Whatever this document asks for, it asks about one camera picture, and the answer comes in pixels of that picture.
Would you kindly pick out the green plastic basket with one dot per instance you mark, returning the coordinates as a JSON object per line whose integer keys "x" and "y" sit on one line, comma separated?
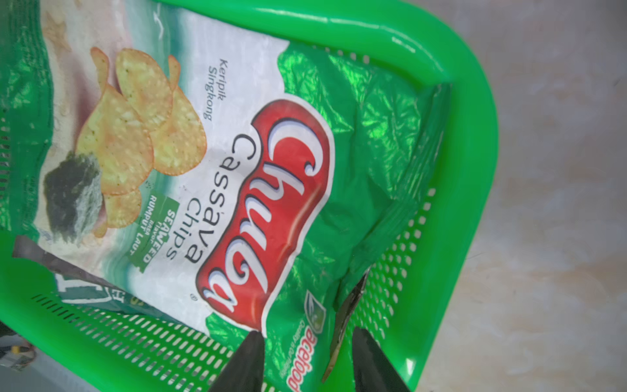
{"x": 407, "y": 291}

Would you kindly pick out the brown chips bag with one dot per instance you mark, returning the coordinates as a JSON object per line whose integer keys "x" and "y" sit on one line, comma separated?
{"x": 28, "y": 249}

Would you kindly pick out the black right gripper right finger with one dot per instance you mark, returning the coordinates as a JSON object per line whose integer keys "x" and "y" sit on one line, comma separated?
{"x": 373, "y": 372}

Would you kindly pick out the green white acefood bag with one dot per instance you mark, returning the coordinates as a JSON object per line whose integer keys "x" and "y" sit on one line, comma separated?
{"x": 232, "y": 180}

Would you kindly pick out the green Real chips bag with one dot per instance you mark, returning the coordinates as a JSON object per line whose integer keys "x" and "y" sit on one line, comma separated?
{"x": 79, "y": 292}

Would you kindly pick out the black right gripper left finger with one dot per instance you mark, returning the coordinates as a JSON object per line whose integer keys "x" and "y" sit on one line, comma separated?
{"x": 245, "y": 370}

